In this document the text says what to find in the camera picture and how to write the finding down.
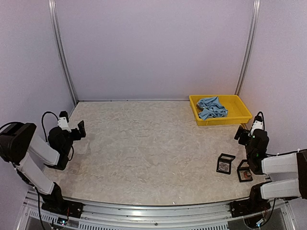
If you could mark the black box with orange brooch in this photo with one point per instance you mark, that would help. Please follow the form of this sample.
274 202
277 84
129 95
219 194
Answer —
243 172

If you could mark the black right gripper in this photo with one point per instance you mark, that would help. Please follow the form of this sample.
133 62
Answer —
241 140

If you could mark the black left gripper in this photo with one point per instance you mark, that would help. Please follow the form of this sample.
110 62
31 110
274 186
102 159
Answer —
77 136

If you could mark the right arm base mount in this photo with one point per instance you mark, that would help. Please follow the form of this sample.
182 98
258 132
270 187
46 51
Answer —
247 207

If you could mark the right aluminium corner post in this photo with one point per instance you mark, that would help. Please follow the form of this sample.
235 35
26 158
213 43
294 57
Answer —
249 46

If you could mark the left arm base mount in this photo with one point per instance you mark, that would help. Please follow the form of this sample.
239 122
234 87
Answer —
69 208

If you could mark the aluminium front rail frame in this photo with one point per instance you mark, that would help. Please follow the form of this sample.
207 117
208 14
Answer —
107 216

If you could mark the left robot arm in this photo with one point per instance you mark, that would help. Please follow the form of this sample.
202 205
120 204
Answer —
18 141

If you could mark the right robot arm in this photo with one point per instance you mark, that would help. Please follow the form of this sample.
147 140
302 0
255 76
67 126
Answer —
256 143

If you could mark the yellow plastic tray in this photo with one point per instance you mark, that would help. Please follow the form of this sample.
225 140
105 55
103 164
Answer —
237 111

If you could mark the black brooch display box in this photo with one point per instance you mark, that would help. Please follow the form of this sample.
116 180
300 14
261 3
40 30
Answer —
224 163

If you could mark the aluminium corner post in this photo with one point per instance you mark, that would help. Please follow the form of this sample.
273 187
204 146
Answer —
249 46
60 48

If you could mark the left aluminium corner post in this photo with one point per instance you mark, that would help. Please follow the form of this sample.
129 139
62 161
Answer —
60 48

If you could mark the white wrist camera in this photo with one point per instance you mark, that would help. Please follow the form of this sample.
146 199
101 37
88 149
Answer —
258 123
63 121

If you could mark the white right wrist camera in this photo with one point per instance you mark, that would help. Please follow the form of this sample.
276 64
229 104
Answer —
258 123

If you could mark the light blue printed t-shirt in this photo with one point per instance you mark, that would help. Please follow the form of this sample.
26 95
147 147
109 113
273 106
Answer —
210 107

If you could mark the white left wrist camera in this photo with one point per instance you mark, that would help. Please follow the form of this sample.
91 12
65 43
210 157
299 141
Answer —
63 121

